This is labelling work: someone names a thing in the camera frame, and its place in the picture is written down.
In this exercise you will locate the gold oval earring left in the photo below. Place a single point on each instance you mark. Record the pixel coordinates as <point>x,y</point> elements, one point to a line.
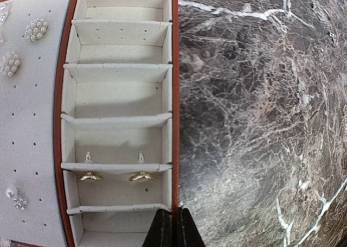
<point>89,175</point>

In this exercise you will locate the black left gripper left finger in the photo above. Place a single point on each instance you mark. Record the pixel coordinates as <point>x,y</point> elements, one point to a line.
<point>160,231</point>

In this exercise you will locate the red jewelry tray insert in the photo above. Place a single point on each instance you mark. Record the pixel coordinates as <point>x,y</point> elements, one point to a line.
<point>99,92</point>

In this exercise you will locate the pearl cluster earring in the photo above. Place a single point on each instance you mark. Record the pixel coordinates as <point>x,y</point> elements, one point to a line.
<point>10,64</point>
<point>36,29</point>

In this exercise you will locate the pearl cluster earring lower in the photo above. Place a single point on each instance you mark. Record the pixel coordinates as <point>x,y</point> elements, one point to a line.
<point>10,64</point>

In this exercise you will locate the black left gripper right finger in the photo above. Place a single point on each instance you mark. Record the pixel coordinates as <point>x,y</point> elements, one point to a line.
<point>187,232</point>

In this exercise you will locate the pearl drop earring front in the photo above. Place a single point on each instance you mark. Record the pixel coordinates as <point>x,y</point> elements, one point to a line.
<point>13,194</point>

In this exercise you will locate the pearl cluster earring upper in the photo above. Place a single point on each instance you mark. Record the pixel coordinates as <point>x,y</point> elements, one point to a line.
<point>36,29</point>

